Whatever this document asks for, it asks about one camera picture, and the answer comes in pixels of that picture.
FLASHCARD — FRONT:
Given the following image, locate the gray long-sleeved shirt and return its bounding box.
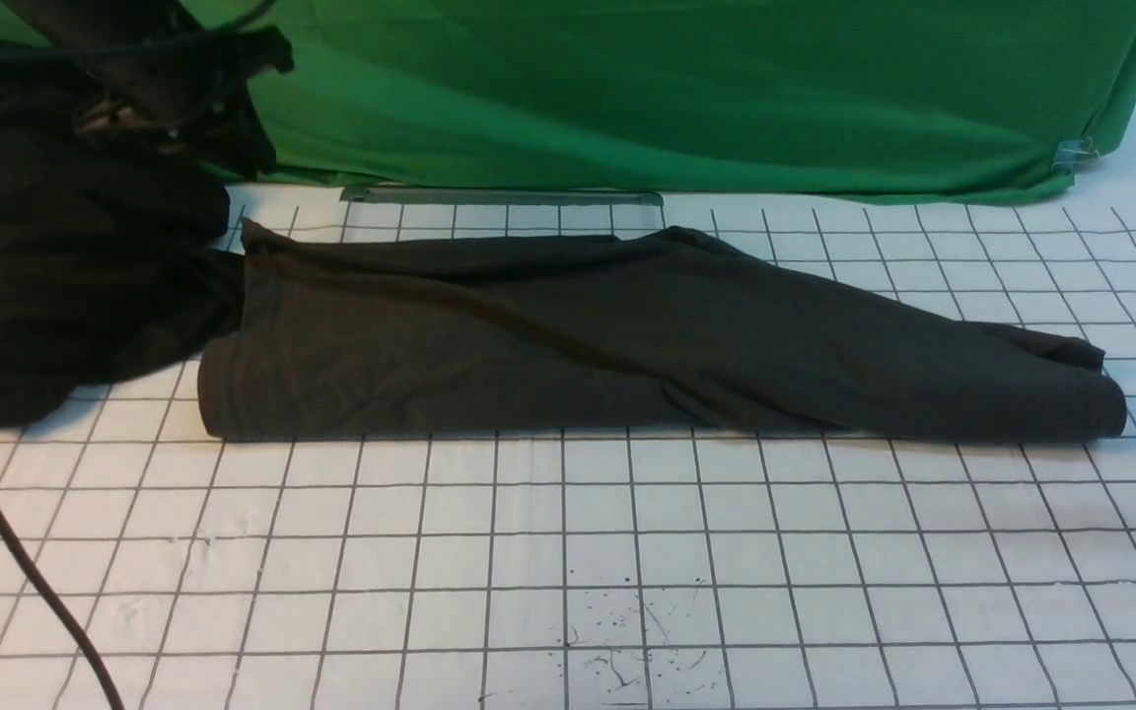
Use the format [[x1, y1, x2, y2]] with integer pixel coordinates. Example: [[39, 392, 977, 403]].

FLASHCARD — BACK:
[[195, 222, 1128, 444]]

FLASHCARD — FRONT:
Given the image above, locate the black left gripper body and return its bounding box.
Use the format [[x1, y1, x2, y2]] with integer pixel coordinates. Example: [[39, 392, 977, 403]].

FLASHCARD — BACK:
[[75, 28, 296, 178]]

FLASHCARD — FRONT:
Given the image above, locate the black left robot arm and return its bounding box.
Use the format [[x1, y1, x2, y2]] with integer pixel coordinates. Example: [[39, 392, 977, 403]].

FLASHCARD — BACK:
[[8, 1, 296, 179]]

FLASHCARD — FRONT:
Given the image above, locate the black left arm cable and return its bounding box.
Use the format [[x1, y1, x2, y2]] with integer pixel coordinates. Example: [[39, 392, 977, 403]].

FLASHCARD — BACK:
[[0, 390, 125, 710]]

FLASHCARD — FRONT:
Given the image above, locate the black garment pile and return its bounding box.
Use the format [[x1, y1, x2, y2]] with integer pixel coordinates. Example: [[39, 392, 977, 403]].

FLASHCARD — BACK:
[[0, 62, 244, 431]]

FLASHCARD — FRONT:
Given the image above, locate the green backdrop cloth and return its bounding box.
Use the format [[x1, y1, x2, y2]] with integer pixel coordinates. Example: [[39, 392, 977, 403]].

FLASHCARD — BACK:
[[0, 0, 1136, 206]]

